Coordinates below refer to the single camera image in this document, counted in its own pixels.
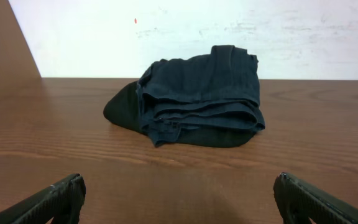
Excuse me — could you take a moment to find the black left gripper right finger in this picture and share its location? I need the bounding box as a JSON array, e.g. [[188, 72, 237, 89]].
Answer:
[[273, 172, 358, 224]]

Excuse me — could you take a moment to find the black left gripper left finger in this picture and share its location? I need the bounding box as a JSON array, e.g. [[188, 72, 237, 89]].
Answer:
[[0, 174, 86, 224]]

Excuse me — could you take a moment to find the folded black garment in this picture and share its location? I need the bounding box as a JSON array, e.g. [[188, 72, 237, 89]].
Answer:
[[103, 82, 256, 148]]

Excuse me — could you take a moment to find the folded navy garment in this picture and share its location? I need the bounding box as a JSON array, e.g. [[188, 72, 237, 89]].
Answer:
[[136, 45, 265, 146]]

